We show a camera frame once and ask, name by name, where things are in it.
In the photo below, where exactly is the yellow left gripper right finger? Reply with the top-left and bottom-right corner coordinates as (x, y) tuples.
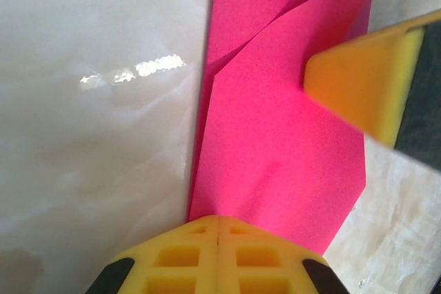
(217, 216), (351, 294)

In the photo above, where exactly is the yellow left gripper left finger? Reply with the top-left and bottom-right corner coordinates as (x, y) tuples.
(85, 215), (218, 294)

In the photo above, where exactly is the pink square paper sheet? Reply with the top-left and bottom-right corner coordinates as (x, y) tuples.
(187, 0), (387, 256)

